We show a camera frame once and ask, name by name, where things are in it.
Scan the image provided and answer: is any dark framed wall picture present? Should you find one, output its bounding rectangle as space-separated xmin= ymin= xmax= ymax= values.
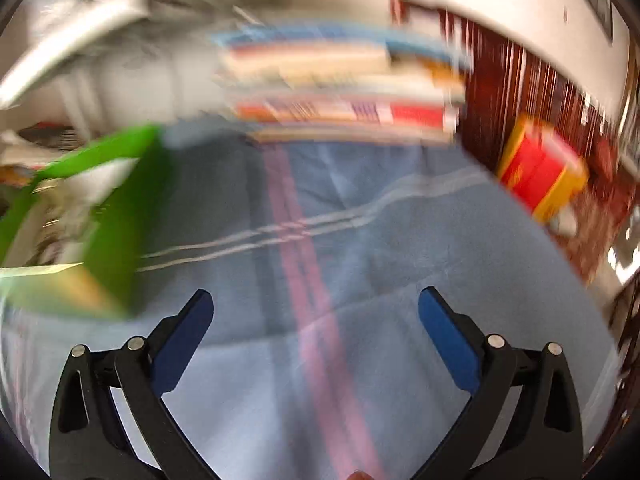
xmin=575 ymin=0 xmax=616 ymax=43

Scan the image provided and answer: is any dark wooden headboard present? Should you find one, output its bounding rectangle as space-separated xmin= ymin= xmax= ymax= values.
xmin=390 ymin=0 xmax=640 ymax=291

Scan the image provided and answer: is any blue striped blanket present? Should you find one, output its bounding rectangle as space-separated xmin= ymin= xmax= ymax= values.
xmin=0 ymin=125 xmax=621 ymax=480

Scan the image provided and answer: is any tall stack of books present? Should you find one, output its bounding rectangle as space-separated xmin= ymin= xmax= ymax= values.
xmin=210 ymin=25 xmax=473 ymax=146

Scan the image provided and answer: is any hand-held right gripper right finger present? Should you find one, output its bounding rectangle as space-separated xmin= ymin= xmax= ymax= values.
xmin=407 ymin=286 xmax=586 ymax=480

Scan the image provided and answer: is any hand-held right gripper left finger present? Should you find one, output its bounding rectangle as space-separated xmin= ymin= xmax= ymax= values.
xmin=48 ymin=288 xmax=221 ymax=480

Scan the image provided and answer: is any white shelf desk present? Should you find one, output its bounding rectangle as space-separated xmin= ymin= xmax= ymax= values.
xmin=0 ymin=0 xmax=301 ymax=111

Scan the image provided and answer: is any red and yellow gift bag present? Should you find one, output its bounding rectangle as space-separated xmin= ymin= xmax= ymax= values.
xmin=496 ymin=114 xmax=592 ymax=226

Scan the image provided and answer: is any shiny green cardboard box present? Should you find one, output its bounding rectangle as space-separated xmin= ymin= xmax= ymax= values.
xmin=0 ymin=124 xmax=168 ymax=322

